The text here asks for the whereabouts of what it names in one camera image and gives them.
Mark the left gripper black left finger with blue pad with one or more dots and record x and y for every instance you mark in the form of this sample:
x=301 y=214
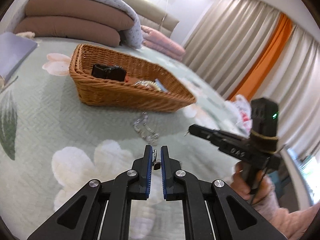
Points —
x=101 y=210

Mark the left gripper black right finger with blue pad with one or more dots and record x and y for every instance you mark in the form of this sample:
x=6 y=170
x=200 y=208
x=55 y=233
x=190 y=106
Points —
x=212 y=210

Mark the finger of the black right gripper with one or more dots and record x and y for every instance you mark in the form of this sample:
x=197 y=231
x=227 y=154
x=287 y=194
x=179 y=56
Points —
x=211 y=135

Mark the pink sleeved forearm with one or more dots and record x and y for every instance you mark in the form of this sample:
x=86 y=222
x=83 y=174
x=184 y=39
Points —
x=292 y=225

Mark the silver jewelry in basket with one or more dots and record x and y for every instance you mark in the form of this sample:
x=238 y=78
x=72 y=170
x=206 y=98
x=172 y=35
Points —
x=148 y=84

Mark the person's right hand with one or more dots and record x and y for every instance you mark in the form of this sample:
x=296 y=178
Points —
x=241 y=188

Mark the white red plastic bag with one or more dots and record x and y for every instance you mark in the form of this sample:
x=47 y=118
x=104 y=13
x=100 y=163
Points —
x=240 y=110

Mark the orange curtain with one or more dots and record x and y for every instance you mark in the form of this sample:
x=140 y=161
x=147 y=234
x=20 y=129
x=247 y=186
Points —
x=252 y=81

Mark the blue card in basket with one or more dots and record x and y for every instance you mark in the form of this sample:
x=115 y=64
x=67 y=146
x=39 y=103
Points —
x=161 y=87

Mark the floral green bedspread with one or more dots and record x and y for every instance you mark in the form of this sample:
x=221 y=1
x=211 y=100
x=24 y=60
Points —
x=52 y=144

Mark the beige curtain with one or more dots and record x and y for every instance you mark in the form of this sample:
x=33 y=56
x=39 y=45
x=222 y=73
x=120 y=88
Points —
x=229 y=39

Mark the red item in basket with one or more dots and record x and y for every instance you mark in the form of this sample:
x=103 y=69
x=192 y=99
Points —
x=131 y=80

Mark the pink folded blanket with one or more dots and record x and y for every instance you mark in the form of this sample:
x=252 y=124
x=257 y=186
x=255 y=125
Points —
x=156 y=40

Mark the woven wicker basket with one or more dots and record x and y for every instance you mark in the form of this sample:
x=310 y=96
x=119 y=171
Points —
x=102 y=92

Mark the grey patterned blanket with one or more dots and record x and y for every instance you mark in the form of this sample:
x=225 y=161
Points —
x=132 y=37

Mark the beige padded headboard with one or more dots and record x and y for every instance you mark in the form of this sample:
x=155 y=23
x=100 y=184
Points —
x=153 y=16

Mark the purple grey book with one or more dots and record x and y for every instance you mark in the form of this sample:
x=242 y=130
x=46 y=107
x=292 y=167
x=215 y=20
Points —
x=14 y=50

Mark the brown folded quilt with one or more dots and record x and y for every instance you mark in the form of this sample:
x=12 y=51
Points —
x=77 y=19

